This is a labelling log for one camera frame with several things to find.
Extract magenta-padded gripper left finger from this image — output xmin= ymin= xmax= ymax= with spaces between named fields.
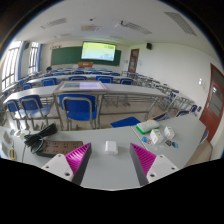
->
xmin=42 ymin=142 xmax=94 ymax=186

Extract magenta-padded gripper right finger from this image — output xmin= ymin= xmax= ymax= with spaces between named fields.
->
xmin=128 ymin=142 xmax=181 ymax=187

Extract white charger block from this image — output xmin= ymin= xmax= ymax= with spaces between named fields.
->
xmin=104 ymin=140 xmax=119 ymax=156

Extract small blue black gadget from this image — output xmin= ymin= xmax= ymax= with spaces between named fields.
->
xmin=164 ymin=139 xmax=180 ymax=150

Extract white box with green print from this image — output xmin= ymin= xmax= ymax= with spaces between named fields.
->
xmin=163 ymin=126 xmax=176 ymax=140
xmin=149 ymin=128 xmax=164 ymax=145

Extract blue printed card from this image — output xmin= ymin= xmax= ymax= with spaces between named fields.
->
xmin=140 ymin=135 xmax=153 ymax=146

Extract green and white pack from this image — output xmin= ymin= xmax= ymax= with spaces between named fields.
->
xmin=135 ymin=119 xmax=160 ymax=135

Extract colourful flat cards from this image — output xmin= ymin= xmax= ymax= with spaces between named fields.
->
xmin=9 ymin=128 xmax=30 ymax=138

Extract small white box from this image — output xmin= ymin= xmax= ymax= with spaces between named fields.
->
xmin=0 ymin=143 xmax=11 ymax=158
xmin=1 ymin=131 xmax=14 ymax=144

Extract long white classroom desk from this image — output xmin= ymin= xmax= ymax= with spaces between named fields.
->
xmin=99 ymin=83 xmax=171 ymax=111
xmin=3 ymin=85 xmax=59 ymax=104

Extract grey framed flat panel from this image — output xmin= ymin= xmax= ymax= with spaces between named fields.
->
xmin=53 ymin=80 xmax=108 ymax=95

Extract group of blue chairs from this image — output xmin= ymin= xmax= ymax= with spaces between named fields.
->
xmin=18 ymin=68 xmax=201 ymax=118

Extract orange teacher podium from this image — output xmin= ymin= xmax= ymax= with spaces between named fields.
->
xmin=77 ymin=61 xmax=94 ymax=69

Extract blue curtain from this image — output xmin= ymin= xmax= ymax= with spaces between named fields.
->
xmin=18 ymin=41 xmax=26 ymax=79
xmin=37 ymin=43 xmax=43 ymax=73

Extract green chalkboard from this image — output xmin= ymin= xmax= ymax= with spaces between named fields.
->
xmin=50 ymin=46 xmax=122 ymax=67

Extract bright paned window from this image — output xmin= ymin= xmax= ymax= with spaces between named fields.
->
xmin=28 ymin=41 xmax=40 ymax=74
xmin=1 ymin=40 xmax=23 ymax=91

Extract lit projector screen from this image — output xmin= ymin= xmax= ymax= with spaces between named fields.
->
xmin=81 ymin=41 xmax=117 ymax=62

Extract ceiling vents and lights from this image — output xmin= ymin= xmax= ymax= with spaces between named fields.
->
xmin=40 ymin=11 xmax=198 ymax=39

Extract ceiling projector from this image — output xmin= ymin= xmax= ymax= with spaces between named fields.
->
xmin=114 ymin=20 xmax=129 ymax=29

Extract black coiled cable bundle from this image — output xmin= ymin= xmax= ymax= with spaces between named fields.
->
xmin=23 ymin=123 xmax=58 ymax=154

